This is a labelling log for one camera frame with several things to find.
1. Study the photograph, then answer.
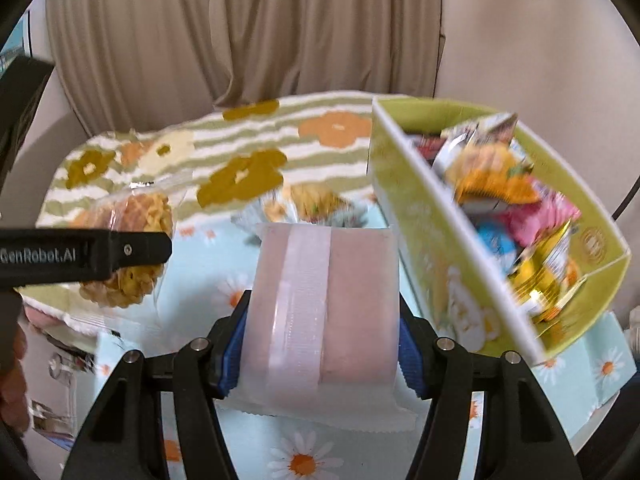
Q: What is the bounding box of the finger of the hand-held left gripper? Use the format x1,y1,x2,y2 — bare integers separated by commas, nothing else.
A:
82,230,173,282

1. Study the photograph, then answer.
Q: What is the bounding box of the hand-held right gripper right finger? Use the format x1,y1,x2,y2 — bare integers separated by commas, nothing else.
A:
397,295,588,480

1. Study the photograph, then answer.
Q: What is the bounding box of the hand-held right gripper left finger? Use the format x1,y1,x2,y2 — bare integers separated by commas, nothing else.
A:
60,290,253,480

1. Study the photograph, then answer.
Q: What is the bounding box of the clear packet of yellow waffle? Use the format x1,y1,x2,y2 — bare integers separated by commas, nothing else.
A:
22,180,196,336

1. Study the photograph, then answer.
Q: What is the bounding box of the frosted pink cake packet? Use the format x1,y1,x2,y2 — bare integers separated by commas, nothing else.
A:
220,222,418,433

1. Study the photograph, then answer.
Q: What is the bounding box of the yellow green cardboard box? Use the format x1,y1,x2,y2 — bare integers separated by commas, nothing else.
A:
369,96,630,361

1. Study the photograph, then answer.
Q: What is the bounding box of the person's left hand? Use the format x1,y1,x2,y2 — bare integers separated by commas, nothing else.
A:
0,327,28,431

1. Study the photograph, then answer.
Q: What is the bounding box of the daisy print tablecloth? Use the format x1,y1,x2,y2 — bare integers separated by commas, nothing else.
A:
95,215,626,480

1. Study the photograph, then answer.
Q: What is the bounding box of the gold yellow snack packet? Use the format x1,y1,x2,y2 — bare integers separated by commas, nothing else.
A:
507,222,588,323

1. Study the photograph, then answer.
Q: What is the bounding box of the grey white snack packet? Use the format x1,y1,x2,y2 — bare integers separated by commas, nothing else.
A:
232,182,373,233

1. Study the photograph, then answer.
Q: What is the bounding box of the striped floral towel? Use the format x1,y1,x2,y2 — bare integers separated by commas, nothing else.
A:
37,90,386,241

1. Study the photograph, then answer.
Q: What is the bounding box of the beige curtain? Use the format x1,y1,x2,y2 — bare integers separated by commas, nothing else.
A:
45,0,443,136

